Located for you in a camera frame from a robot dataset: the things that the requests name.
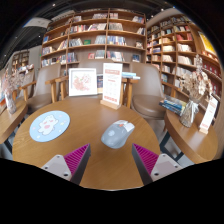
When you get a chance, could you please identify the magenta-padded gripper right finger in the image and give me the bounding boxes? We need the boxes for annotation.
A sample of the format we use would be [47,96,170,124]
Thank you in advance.
[131,143,184,186]

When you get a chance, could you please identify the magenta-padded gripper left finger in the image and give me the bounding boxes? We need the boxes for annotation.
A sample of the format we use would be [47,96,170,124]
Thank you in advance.
[40,143,92,186]

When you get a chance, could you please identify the grey computer mouse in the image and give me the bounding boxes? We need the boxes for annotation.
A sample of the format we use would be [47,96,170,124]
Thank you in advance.
[100,119,136,150]

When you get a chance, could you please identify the round light blue mouse pad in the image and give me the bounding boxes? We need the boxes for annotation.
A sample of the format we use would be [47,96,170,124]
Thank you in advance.
[29,110,71,143]

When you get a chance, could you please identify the round wooden side table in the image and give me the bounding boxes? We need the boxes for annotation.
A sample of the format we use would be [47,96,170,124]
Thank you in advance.
[159,109,219,164]
[0,99,29,154]

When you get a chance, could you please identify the glass vase with beige flowers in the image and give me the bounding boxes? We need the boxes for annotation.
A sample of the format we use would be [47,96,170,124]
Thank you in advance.
[179,54,213,128]

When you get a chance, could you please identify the stack of books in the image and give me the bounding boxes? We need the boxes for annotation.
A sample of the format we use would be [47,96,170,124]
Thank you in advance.
[158,95,187,117]

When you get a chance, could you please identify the small white and red sign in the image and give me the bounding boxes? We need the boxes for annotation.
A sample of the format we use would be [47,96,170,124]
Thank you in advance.
[198,95,219,135]

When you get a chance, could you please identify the brown padded wooden armchair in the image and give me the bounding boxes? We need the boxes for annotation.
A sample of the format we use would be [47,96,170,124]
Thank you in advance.
[128,61,173,121]
[18,63,63,114]
[54,59,139,109]

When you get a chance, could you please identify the white framed pink floral picture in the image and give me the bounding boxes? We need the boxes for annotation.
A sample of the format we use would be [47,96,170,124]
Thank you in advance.
[68,67,99,98]

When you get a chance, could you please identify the dark covered book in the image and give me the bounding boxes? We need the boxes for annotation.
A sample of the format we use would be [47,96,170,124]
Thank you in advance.
[96,73,104,94]

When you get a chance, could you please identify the light blue book stack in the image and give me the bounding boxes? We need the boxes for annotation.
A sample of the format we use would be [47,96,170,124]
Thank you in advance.
[121,71,142,81]

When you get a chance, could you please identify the white sign in wooden stand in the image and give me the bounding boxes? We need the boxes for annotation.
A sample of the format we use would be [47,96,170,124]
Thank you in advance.
[99,62,124,111]

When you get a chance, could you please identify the distant wooden bookshelf unit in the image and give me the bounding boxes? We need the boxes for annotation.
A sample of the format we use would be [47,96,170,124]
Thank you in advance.
[11,49,30,73]

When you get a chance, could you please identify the tall wooden bookshelf unit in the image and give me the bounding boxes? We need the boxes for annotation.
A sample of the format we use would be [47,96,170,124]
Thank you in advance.
[145,13,223,101]

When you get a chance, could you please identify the wide wooden bookshelf unit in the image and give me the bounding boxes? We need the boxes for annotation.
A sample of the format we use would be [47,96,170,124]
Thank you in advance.
[39,8,148,78]

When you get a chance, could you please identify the white hanging ceiling sign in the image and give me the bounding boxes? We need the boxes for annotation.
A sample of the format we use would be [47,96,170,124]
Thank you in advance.
[22,16,53,29]

